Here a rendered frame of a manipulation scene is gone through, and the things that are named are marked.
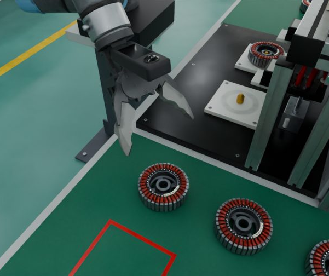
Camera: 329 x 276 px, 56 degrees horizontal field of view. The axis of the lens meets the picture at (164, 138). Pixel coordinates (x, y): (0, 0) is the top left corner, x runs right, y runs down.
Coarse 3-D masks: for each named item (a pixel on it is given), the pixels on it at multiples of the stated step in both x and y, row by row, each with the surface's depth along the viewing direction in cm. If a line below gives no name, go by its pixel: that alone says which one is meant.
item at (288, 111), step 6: (288, 102) 81; (294, 102) 81; (306, 102) 81; (288, 108) 79; (300, 108) 79; (306, 108) 79; (282, 114) 79; (288, 114) 78; (294, 114) 77; (300, 114) 77; (282, 120) 80; (294, 120) 78; (300, 120) 77; (282, 126) 81; (288, 126) 80; (294, 126) 79; (300, 126) 78; (294, 132) 80
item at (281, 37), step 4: (292, 20) 91; (296, 20) 91; (300, 20) 91; (292, 24) 89; (296, 24) 89; (288, 28) 89; (292, 28) 88; (296, 28) 88; (280, 32) 94; (284, 32) 94; (288, 32) 89; (292, 32) 89; (280, 36) 93; (284, 36) 93; (288, 36) 90; (292, 36) 89; (276, 40) 93; (280, 40) 92; (284, 40) 92; (288, 40) 90
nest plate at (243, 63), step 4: (248, 48) 106; (244, 52) 105; (248, 52) 105; (244, 56) 103; (240, 60) 101; (244, 60) 101; (248, 60) 101; (236, 64) 100; (240, 64) 100; (244, 64) 100; (248, 64) 100; (252, 64) 100; (240, 68) 100; (244, 68) 99; (248, 68) 98; (252, 68) 98; (256, 68) 98; (260, 68) 98; (264, 68) 98; (252, 72) 98
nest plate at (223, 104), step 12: (228, 84) 93; (216, 96) 89; (228, 96) 89; (252, 96) 89; (264, 96) 89; (216, 108) 85; (228, 108) 85; (240, 108) 85; (252, 108) 85; (240, 120) 82; (252, 120) 82
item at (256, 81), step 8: (272, 64) 76; (256, 72) 80; (264, 72) 74; (272, 72) 73; (296, 72) 77; (256, 80) 78; (264, 80) 75; (304, 80) 75; (264, 88) 77; (288, 88) 73; (296, 88) 73; (304, 88) 72; (312, 88) 73; (304, 96) 73; (312, 96) 72; (320, 96) 71; (296, 104) 76; (296, 112) 78
